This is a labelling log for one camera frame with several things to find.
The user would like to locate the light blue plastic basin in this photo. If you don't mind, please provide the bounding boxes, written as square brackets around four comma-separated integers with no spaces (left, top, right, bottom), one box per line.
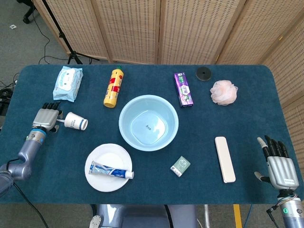
[118,95,179,152]

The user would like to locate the blue white toothpaste tube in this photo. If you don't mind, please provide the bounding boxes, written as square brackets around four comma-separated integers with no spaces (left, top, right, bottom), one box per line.
[89,160,134,179]

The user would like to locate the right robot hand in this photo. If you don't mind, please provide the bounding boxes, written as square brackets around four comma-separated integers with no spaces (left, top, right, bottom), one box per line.
[254,135,300,190]

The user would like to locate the green white tissue pack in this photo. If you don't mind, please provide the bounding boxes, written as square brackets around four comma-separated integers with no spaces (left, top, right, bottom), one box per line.
[170,155,191,177]

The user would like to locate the pink bath pouf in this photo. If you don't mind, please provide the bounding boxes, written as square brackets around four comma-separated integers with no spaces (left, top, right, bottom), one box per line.
[209,80,239,105]

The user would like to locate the yellow bottle red label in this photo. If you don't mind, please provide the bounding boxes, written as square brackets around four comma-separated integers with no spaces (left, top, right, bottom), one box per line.
[103,67,124,108]

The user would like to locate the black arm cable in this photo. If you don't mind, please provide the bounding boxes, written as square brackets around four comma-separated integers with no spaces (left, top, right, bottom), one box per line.
[266,205,285,228]
[6,159,50,228]

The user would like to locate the purple box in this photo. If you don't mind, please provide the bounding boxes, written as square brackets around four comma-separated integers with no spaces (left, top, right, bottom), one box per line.
[174,72,194,108]

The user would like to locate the black round disc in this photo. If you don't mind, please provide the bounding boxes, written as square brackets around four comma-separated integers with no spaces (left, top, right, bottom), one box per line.
[195,67,212,81]

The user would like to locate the black floor cable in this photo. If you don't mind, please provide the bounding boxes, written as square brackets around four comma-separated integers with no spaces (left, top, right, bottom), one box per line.
[32,11,72,64]

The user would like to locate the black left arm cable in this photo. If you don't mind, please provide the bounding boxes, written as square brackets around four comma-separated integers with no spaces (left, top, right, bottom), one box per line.
[6,159,50,228]

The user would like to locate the black tripod stand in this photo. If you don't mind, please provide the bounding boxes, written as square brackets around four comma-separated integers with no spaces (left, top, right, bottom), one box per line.
[41,0,100,65]

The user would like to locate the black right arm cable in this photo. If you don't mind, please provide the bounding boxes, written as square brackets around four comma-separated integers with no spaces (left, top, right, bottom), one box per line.
[266,205,285,228]

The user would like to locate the light blue wet wipes pack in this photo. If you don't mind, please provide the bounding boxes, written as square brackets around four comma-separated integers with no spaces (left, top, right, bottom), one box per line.
[52,66,84,103]

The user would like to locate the grey robot torso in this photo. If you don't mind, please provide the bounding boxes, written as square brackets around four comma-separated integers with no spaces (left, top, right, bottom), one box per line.
[91,204,199,228]

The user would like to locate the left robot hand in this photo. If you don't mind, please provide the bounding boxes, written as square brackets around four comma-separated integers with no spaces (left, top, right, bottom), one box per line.
[32,101,64,133]

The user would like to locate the pink plastic case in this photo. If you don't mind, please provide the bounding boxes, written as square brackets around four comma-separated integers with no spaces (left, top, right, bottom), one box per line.
[214,136,236,183]

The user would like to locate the white paper plate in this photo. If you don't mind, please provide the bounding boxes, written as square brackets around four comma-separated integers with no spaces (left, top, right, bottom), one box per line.
[85,143,133,192]

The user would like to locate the black office chair base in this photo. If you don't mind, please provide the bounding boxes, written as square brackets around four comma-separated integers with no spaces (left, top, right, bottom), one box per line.
[22,4,36,24]

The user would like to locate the white paper cup blue band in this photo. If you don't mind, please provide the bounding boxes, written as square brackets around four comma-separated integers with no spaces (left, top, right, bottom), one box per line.
[64,112,88,132]

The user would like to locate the wicker folding screen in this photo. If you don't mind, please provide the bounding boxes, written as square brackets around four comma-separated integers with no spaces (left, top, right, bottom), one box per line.
[33,0,304,167]

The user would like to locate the dark teal table cloth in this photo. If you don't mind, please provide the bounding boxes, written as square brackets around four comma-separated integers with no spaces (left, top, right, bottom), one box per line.
[0,64,297,205]

